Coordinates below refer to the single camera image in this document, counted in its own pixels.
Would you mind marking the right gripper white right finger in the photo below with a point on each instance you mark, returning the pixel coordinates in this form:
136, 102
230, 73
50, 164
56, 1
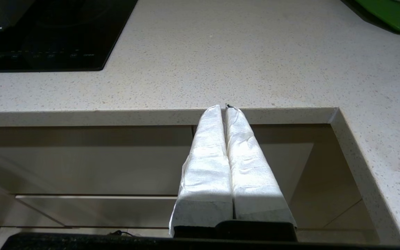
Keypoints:
252, 173

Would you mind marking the grey glossy cabinet front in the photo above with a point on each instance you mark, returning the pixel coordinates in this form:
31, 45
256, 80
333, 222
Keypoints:
300, 159
82, 159

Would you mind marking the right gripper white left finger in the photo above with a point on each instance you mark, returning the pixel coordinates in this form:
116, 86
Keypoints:
207, 173

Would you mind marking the black induction cooktop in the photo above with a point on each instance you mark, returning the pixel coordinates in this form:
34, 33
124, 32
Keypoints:
64, 34

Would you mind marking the green plastic tray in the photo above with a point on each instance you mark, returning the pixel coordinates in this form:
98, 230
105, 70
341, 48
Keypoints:
391, 14

